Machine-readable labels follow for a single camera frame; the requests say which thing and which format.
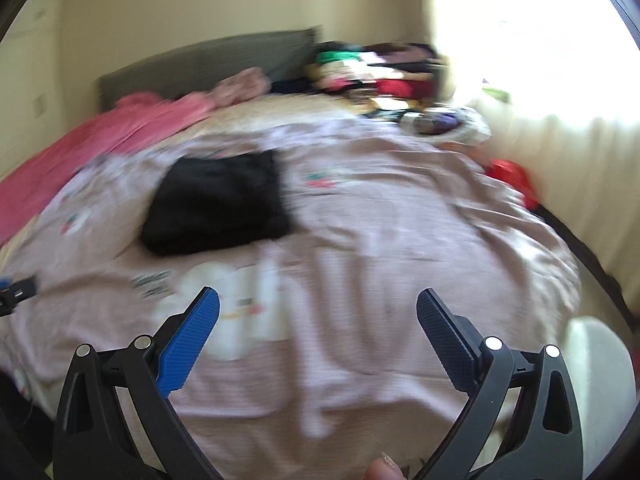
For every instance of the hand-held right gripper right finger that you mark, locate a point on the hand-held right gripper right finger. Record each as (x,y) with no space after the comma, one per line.
(445,342)

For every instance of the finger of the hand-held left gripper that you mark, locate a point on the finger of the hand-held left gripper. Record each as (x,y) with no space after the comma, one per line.
(20,291)

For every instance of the cream bed sheet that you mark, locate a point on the cream bed sheet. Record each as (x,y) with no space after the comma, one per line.
(300,107)

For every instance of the white rounded object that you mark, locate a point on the white rounded object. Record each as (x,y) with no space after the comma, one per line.
(600,385)

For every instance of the black sweater with orange cuffs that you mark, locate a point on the black sweater with orange cuffs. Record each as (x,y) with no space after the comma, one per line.
(215,205)

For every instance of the pink blanket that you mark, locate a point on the pink blanket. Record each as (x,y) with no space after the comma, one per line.
(75,155)

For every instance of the navy cloth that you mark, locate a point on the navy cloth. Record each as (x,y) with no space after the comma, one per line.
(290,86)

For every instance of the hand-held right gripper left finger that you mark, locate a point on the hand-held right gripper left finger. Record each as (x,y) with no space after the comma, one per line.
(192,340)

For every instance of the lilac printed quilt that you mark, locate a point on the lilac printed quilt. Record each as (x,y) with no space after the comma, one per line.
(375,220)

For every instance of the red object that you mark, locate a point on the red object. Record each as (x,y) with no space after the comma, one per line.
(510,177)

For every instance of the grey padded headboard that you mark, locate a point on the grey padded headboard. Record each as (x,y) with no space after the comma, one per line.
(200,60)

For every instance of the pale curtain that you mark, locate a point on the pale curtain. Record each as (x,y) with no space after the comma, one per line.
(575,170)

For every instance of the pink fluffy garment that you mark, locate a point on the pink fluffy garment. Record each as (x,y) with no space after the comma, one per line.
(242,85)

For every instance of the small green object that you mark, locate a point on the small green object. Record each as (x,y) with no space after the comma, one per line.
(495,93)

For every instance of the person's right hand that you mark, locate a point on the person's right hand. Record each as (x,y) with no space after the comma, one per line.
(384,467)

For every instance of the pile of colourful clothes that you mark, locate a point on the pile of colourful clothes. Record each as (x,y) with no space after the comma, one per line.
(375,70)

